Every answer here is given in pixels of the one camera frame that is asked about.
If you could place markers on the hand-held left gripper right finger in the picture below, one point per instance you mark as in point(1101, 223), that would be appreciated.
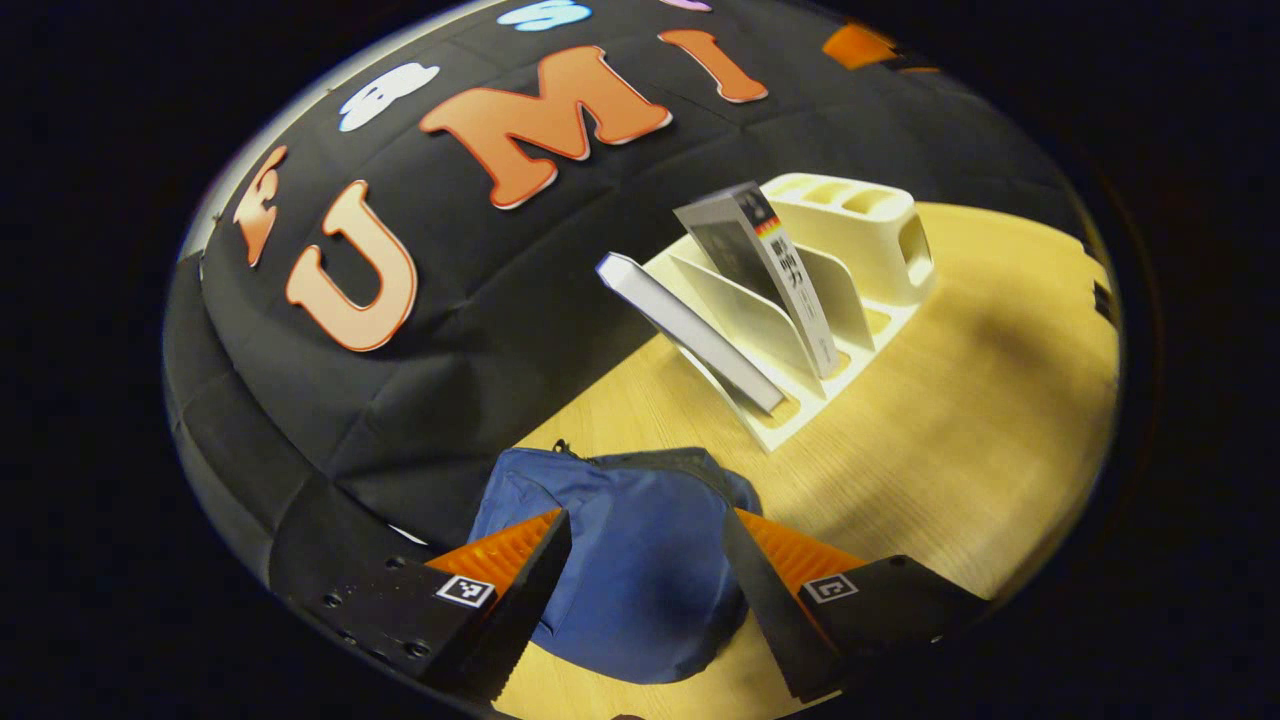
point(765, 610)

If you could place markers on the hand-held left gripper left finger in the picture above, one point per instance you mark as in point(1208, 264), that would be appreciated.
point(530, 600)

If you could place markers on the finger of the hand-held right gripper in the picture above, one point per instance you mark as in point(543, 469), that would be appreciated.
point(860, 48)

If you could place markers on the blue schoolbag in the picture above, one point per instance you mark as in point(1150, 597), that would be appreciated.
point(640, 570)

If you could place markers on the white plastic bookshelf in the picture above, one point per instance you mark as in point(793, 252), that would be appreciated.
point(860, 235)

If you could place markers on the grey portrait cover book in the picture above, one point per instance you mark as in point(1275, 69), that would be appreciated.
point(790, 285)

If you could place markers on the purple cover book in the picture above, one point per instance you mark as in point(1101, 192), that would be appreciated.
point(690, 330)

